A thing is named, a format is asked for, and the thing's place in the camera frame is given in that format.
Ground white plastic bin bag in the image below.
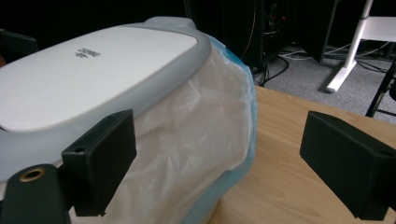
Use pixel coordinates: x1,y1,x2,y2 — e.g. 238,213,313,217
69,46,255,224

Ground white floor cables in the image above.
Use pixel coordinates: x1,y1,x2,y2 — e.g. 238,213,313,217
278,43,353,62

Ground black cables under desk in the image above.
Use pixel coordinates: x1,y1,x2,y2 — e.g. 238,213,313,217
354,41,396,74

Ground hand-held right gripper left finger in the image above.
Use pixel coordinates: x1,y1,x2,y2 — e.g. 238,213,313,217
61,109,138,217

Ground black computer tower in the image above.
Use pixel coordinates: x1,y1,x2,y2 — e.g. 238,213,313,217
222,0,292,73

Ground black panel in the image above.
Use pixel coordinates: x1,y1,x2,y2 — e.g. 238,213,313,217
290,0,340,63

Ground white desk frame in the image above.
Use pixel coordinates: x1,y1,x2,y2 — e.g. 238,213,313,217
325,0,396,93

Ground bundle of black floor cables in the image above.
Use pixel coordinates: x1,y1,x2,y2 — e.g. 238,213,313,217
253,54,290,88

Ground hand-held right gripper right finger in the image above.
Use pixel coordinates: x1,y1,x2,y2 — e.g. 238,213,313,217
299,110,396,221

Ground grey trash bin white lid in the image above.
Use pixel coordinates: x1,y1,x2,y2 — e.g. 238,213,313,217
0,16,258,224

